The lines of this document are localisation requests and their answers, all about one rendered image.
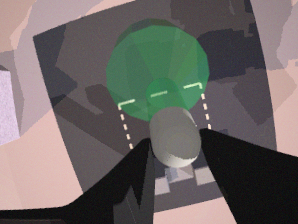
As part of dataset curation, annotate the dark grey mat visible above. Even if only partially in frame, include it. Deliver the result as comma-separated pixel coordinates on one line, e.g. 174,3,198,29
32,0,277,213

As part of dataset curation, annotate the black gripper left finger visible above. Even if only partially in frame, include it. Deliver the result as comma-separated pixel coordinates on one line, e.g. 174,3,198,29
0,137,156,224

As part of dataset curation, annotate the green glass bottle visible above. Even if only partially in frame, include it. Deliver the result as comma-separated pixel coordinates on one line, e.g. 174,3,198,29
105,19,210,168

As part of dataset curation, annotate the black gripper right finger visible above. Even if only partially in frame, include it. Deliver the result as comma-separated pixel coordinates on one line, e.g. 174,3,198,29
198,128,298,224

